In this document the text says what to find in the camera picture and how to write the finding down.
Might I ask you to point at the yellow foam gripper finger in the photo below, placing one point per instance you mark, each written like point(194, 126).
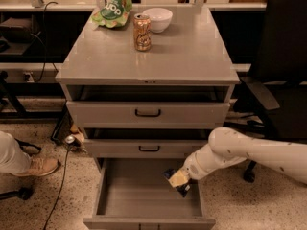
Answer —
point(178, 178)

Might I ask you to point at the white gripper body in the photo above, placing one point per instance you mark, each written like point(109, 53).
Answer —
point(192, 171)

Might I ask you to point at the dark blue rxbar wrapper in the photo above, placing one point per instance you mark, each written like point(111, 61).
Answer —
point(183, 190)

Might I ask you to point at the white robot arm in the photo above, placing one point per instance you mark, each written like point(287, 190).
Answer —
point(227, 147)

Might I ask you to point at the grey open bottom drawer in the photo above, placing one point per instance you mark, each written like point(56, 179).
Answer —
point(134, 195)

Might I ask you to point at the grey drawer cabinet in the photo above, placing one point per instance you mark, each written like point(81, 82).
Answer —
point(187, 63)

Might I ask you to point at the grey middle drawer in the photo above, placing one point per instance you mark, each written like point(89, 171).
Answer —
point(127, 148)

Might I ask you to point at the grey top drawer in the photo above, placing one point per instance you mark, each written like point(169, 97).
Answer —
point(173, 115)

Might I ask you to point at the black office chair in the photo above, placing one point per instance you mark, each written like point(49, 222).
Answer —
point(274, 89)

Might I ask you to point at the tan sneaker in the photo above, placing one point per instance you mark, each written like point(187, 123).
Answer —
point(40, 167)

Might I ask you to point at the white ceramic bowl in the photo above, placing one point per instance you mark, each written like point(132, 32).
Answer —
point(160, 19)

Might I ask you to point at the gold soda can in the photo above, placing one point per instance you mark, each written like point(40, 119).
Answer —
point(141, 32)

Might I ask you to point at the person leg beige trousers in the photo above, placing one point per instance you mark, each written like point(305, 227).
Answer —
point(12, 158)

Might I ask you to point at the green chip bag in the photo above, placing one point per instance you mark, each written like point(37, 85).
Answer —
point(114, 14)

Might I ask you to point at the dark box on shelf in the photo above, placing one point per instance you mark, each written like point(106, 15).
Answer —
point(19, 30)

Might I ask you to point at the black middle drawer handle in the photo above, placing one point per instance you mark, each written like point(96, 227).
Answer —
point(149, 148)

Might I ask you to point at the black drawer handle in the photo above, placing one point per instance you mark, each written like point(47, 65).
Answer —
point(149, 148)
point(139, 113)

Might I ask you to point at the black top drawer handle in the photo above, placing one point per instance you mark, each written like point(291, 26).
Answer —
point(139, 113)

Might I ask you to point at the wall power outlet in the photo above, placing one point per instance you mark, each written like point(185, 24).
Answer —
point(28, 77)

